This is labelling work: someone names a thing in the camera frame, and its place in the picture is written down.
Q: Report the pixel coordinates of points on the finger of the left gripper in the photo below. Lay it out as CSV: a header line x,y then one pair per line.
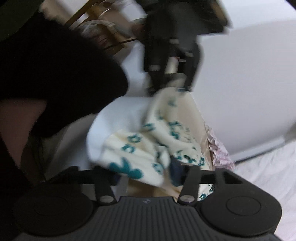
x,y
189,62
157,79

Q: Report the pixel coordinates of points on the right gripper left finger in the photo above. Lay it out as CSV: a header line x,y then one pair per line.
x,y
102,179

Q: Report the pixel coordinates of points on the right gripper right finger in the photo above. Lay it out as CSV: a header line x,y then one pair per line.
x,y
196,183

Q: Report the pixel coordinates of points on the white teal floral garment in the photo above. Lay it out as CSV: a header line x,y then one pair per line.
x,y
149,140

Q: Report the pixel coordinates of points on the black sleeve forearm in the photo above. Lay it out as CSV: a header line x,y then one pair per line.
x,y
51,76

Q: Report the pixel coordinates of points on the pink frilly patterned cloth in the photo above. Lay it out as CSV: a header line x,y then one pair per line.
x,y
220,155

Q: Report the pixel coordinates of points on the wooden chair frame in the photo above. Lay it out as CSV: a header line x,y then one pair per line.
x,y
110,24

